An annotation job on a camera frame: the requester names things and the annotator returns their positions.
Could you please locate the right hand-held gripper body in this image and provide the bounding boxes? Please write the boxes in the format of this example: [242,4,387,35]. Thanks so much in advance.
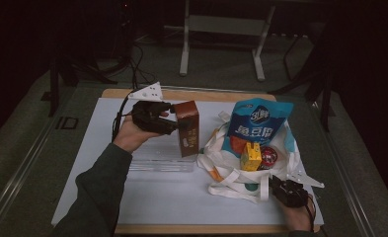
[276,170,325,208]

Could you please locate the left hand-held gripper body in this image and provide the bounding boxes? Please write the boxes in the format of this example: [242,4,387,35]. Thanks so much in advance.
[127,81,170,135]

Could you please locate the brown drink carton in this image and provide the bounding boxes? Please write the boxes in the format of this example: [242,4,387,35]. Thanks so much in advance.
[173,100,200,158]

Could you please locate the red round can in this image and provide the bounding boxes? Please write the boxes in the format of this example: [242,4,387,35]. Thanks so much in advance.
[259,146,278,171]

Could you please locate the clear plastic container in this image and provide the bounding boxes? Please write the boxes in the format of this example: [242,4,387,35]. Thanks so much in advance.
[128,131,199,173]

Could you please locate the yellow drink carton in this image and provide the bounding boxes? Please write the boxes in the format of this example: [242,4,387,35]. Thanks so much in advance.
[240,141,263,172]

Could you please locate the white printed tote bag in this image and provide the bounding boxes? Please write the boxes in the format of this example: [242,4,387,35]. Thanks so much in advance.
[195,110,303,204]

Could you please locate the blue snack bag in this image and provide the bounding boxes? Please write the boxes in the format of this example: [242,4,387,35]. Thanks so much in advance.
[221,97,296,159]

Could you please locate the person's right hand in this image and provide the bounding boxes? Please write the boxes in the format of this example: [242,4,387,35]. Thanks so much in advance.
[279,197,316,231]

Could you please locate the person's left hand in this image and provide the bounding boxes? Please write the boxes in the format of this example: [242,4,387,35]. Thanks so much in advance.
[112,111,170,154]

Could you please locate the white table mat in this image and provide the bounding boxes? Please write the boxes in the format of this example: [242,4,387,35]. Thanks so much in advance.
[51,97,324,226]

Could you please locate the black tripod stand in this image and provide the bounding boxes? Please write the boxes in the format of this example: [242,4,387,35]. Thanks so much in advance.
[47,55,118,118]

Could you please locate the white metal stand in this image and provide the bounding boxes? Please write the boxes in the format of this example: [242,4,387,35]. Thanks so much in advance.
[179,0,276,82]

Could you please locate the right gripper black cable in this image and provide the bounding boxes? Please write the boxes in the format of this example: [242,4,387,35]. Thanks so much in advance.
[304,194,317,231]

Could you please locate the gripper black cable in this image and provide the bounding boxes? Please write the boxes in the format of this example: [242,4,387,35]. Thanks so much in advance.
[304,194,317,231]
[112,88,140,142]

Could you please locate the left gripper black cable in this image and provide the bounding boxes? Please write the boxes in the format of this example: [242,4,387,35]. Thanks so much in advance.
[112,88,140,142]

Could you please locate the black floor cables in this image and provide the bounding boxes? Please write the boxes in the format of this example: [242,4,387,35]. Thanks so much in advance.
[128,42,156,91]

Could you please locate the metal floor rail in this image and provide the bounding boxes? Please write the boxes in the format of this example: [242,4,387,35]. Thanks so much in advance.
[313,102,377,237]
[0,88,74,237]

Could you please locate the black metal frame stand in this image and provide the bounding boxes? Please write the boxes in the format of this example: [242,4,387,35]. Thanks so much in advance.
[269,23,336,132]

